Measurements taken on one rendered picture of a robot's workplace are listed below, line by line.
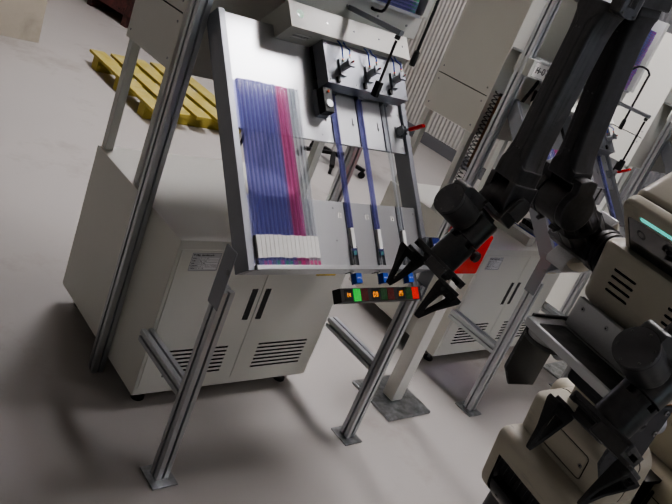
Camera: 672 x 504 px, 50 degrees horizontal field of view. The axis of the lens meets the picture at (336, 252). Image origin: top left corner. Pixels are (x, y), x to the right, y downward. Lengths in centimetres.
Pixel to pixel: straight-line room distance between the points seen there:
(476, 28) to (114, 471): 225
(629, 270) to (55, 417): 166
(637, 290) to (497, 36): 200
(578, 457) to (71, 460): 138
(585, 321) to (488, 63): 196
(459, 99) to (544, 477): 211
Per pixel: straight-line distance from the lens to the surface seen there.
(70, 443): 225
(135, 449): 228
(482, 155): 307
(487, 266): 314
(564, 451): 144
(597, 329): 135
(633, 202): 128
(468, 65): 324
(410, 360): 282
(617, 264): 136
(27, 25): 621
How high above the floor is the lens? 149
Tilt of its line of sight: 22 degrees down
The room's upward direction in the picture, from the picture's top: 23 degrees clockwise
